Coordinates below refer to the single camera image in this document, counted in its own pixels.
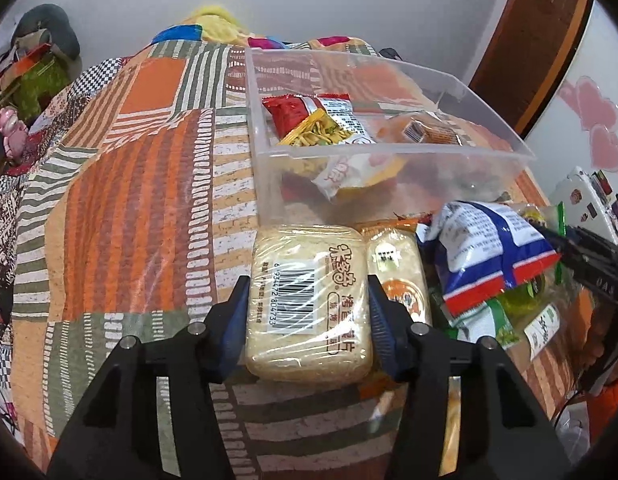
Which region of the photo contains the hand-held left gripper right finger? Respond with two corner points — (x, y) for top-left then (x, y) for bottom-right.
(366, 275), (573, 480)

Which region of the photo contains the red yellow snack packet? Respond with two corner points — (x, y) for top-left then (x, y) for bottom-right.
(261, 92), (375, 150)

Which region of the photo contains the clear plastic container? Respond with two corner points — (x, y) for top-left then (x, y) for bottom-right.
(243, 47), (538, 227)

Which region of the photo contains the yellow cloth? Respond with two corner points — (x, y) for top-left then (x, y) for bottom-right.
(185, 2), (251, 47)

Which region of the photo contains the pink toy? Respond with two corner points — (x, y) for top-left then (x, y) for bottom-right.
(0, 107), (30, 162)

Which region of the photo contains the orange snack packet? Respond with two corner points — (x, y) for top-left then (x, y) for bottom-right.
(375, 110), (466, 147)

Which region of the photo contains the green white snack packet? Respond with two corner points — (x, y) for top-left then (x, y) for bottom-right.
(440, 294), (521, 352)

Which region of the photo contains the beige toast pack orange label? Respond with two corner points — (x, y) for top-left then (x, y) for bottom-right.
(361, 225), (435, 332)

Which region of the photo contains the white sticker-covered laptop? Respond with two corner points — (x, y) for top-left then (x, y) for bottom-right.
(548, 165), (618, 247)

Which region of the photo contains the grey pillow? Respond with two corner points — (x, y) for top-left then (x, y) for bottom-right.
(11, 3), (82, 59)

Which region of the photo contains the blue white snack packet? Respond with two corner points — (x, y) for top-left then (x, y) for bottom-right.
(415, 200), (563, 317)

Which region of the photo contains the brown wooden door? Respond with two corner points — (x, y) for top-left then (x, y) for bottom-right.
(468, 0), (595, 137)

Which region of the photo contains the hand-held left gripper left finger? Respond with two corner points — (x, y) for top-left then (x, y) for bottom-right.
(48, 275), (251, 480)

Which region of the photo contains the white yellow snack packet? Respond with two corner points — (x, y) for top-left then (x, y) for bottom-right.
(309, 152), (408, 204)

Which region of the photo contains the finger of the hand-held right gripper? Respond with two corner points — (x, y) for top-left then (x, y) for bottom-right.
(532, 220), (601, 281)

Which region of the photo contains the small orange packet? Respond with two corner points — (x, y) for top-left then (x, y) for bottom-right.
(389, 211), (436, 232)

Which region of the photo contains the clear green snack bag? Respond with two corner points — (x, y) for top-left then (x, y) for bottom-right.
(494, 203), (583, 364)

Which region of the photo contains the patchwork quilt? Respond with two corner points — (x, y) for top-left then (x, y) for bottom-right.
(0, 34), (592, 480)

